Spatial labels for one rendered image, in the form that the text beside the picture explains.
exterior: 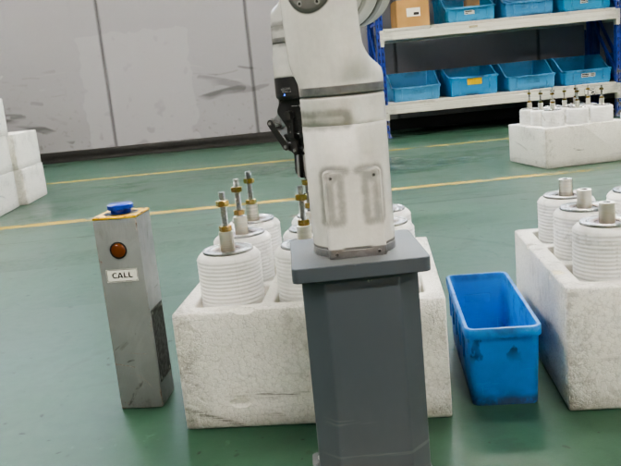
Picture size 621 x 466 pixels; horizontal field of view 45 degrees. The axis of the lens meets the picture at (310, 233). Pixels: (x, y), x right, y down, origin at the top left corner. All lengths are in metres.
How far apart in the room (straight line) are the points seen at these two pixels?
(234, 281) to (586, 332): 0.50
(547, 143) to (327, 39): 2.74
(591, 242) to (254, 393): 0.52
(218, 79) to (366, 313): 5.61
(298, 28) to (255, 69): 5.53
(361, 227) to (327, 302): 0.09
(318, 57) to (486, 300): 0.73
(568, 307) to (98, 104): 5.70
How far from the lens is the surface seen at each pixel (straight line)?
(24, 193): 4.06
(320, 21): 0.78
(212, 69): 6.35
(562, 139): 3.49
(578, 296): 1.08
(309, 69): 0.79
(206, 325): 1.08
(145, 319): 1.20
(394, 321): 0.80
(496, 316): 1.40
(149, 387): 1.24
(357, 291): 0.79
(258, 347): 1.08
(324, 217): 0.80
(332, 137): 0.78
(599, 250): 1.10
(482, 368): 1.12
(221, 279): 1.09
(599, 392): 1.13
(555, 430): 1.08
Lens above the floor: 0.49
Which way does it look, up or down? 12 degrees down
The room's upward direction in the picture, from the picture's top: 6 degrees counter-clockwise
